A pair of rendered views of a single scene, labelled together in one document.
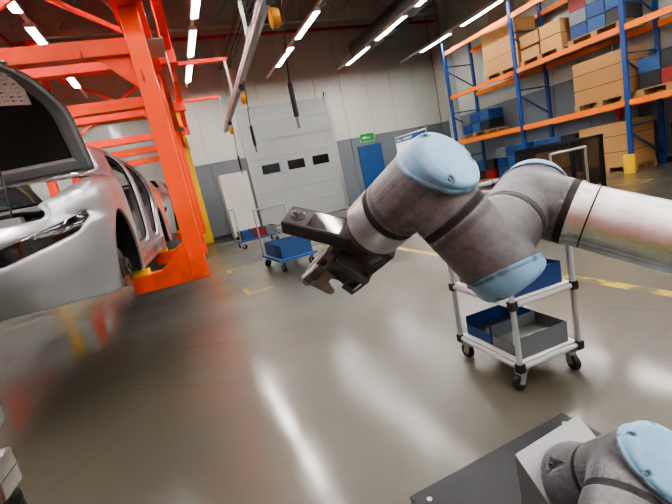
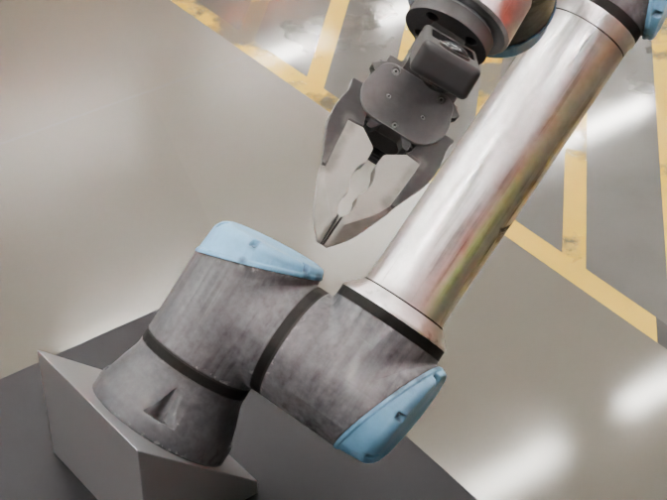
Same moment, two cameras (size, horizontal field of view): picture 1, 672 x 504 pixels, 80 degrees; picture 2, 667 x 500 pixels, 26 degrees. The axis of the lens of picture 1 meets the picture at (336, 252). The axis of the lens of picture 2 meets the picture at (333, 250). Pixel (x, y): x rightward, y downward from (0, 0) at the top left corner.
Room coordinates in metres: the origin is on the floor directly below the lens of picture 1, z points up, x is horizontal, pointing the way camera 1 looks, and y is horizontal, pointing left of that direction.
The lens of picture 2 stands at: (0.96, 0.88, 1.66)
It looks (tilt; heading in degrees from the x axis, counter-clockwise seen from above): 37 degrees down; 253
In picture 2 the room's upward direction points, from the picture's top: straight up
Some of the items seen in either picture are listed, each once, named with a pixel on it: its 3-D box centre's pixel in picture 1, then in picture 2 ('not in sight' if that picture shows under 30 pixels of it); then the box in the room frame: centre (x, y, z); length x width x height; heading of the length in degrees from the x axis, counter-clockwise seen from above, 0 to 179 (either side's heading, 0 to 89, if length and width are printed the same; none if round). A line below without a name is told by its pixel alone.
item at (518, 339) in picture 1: (505, 277); not in sight; (2.04, -0.86, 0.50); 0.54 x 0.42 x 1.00; 16
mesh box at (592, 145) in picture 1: (558, 168); not in sight; (7.73, -4.56, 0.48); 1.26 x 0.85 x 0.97; 22
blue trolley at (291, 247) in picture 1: (284, 235); not in sight; (6.21, 0.74, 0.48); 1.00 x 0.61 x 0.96; 24
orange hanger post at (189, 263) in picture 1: (137, 156); not in sight; (3.80, 1.59, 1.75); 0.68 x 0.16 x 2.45; 106
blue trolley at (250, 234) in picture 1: (254, 224); not in sight; (9.66, 1.79, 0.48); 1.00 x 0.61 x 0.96; 115
